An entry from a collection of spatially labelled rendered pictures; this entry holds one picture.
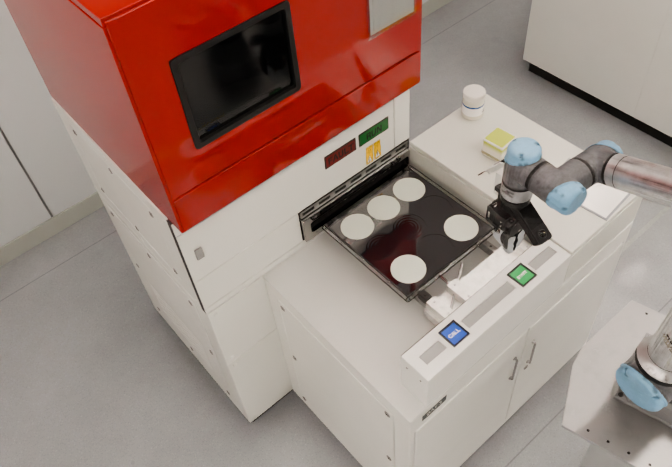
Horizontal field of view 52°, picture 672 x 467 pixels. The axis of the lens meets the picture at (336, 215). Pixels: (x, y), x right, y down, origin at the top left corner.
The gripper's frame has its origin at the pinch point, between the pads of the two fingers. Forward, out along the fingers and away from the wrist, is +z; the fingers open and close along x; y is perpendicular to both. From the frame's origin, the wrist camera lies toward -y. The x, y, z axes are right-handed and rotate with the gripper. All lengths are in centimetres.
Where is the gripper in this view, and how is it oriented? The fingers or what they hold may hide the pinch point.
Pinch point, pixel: (512, 251)
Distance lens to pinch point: 180.2
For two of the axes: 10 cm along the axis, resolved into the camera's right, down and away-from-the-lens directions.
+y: -5.9, -5.8, 5.6
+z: 0.7, 6.5, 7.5
